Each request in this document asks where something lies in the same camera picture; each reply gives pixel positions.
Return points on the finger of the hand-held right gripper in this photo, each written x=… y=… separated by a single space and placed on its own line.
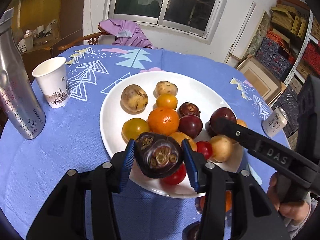
x=237 y=133

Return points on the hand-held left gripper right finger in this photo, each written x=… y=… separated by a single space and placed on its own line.
x=191 y=167

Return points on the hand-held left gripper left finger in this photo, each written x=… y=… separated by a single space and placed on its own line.
x=127 y=165

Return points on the pinkish tan fruit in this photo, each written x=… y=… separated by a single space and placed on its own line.
x=241 y=123

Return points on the red tomato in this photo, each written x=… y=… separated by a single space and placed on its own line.
x=175 y=179
x=204 y=149

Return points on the pale round potato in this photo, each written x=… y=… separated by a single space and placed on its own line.
x=221 y=148

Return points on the dark red plum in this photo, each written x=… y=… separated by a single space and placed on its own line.
x=222 y=113
x=190 y=126

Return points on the orange tan fruit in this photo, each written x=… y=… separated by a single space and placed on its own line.
x=186 y=135

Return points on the yellow green tomato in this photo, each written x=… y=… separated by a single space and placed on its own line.
x=135 y=129

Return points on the mandarin orange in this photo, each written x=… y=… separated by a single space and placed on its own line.
x=228 y=201
x=163 y=120

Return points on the white plate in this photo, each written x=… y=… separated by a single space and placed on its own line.
x=112 y=110

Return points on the large tan scarred fruit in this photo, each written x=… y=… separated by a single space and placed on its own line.
x=134 y=98

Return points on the orange tomato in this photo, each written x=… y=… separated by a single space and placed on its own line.
x=166 y=101

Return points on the tan round fruit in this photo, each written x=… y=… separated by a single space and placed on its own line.
x=166 y=87

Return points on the person's right hand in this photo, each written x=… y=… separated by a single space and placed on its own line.
x=291 y=208

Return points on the white beverage can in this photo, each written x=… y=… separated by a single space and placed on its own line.
x=275 y=122

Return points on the stack of dark grey boxes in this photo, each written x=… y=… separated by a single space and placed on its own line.
x=290 y=97

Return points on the blue printed tablecloth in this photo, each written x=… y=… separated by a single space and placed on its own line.
x=62 y=142

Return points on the stack of blue patterned boxes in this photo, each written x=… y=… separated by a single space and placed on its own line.
x=272 y=52

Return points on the mottled green panel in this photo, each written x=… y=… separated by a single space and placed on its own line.
x=260 y=30

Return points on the stack of red patterned boxes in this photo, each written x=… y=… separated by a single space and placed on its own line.
x=312 y=55

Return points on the white paper cup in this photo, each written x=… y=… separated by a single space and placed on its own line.
x=52 y=85

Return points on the white metal shelf rack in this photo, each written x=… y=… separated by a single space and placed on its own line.
x=303 y=42

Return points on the stack of straw woven boxes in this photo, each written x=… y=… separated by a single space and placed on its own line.
x=282 y=20

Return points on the stainless steel bottle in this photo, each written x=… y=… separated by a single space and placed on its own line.
x=17 y=100

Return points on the purple cloth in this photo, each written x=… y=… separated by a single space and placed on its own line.
x=130 y=33

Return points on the curved wooden chair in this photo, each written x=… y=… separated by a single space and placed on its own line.
x=82 y=40

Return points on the wooden picture frame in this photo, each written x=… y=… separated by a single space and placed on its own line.
x=260 y=80

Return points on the wooden wall cabinet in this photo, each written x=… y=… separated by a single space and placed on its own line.
x=72 y=5

